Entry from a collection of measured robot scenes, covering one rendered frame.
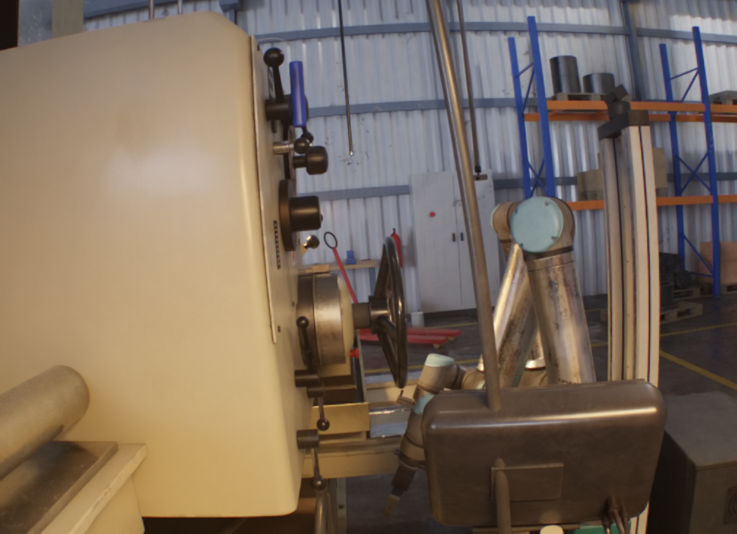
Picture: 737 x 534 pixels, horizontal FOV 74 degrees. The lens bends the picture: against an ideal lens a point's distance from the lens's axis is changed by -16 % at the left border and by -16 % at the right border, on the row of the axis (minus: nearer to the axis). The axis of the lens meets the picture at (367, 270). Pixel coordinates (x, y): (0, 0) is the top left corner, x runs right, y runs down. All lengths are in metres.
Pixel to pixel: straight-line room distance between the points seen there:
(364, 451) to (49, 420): 1.46
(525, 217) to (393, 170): 7.63
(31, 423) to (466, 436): 0.60
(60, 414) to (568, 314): 0.99
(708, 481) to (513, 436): 1.00
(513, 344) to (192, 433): 0.83
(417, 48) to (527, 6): 2.06
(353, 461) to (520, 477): 1.39
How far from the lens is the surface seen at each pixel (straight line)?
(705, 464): 1.65
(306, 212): 1.13
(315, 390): 1.41
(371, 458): 2.15
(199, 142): 0.90
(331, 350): 1.34
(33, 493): 0.84
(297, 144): 1.07
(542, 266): 1.23
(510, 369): 1.47
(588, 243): 9.66
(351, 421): 1.91
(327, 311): 1.31
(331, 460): 2.15
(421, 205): 8.25
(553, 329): 1.25
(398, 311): 1.24
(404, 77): 9.11
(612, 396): 0.79
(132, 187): 0.93
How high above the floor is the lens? 1.55
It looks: 5 degrees down
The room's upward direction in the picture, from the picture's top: 5 degrees counter-clockwise
